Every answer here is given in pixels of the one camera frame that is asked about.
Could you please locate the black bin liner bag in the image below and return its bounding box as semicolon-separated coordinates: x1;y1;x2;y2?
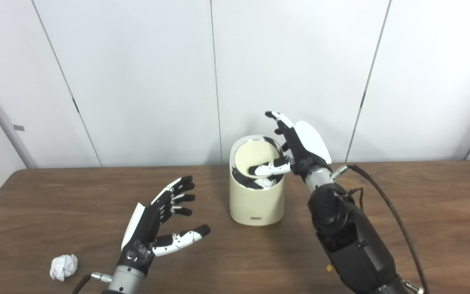
231;165;278;190

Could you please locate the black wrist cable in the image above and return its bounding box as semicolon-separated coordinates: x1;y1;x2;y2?
331;164;429;294
72;272;113;294

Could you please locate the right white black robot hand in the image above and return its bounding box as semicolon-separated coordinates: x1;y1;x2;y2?
247;111;333;182

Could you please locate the cream round bin lid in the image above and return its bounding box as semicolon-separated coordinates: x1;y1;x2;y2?
235;139;282;180

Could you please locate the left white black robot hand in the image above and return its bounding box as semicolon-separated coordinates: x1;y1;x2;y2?
117;176;211;276

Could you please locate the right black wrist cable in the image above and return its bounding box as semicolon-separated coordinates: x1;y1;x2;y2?
331;164;429;294

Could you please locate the grey wall corner post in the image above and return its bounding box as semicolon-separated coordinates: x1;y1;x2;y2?
0;61;39;169

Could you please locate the cream-colored bin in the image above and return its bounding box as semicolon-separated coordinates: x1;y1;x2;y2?
229;135;285;226

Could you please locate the white paper ball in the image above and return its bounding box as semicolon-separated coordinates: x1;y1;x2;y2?
49;254;78;282

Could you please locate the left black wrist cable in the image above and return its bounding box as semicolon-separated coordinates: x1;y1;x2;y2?
72;272;113;294

